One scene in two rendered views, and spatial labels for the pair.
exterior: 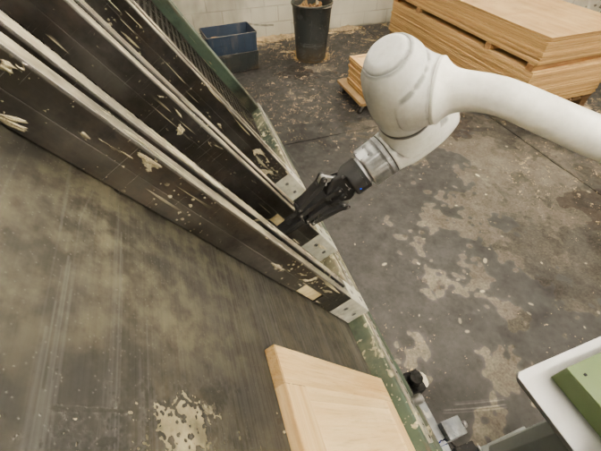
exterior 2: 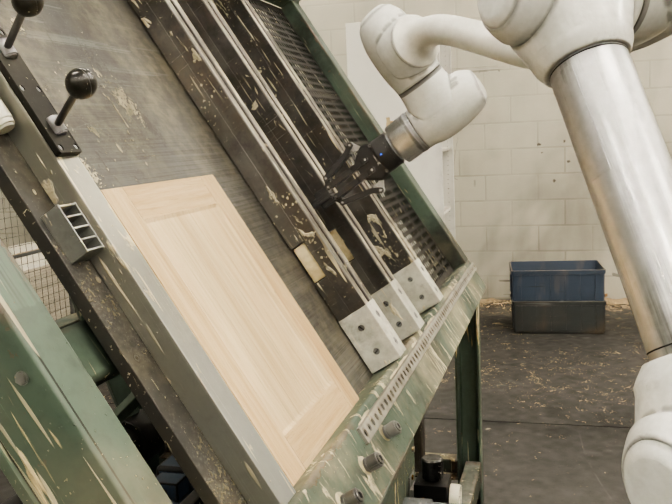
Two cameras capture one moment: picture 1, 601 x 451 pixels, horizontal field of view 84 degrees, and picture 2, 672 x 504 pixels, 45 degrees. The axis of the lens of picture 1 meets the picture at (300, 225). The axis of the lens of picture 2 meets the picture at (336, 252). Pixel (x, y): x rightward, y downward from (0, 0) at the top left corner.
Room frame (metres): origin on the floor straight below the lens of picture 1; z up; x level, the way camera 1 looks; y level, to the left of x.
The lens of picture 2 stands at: (-0.89, -0.98, 1.36)
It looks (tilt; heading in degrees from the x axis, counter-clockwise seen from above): 8 degrees down; 35
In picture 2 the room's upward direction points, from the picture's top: 3 degrees counter-clockwise
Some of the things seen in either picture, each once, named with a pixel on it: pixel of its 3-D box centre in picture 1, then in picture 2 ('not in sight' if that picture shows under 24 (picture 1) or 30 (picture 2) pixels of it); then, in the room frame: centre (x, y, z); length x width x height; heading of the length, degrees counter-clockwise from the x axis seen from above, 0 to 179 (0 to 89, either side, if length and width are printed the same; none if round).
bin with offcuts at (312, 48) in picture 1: (311, 30); not in sight; (4.66, -0.14, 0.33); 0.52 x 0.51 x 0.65; 19
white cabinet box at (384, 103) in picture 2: not in sight; (405, 183); (3.81, 1.69, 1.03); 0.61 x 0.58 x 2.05; 19
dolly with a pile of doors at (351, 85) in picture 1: (370, 80); not in sight; (3.50, -0.75, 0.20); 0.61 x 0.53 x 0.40; 19
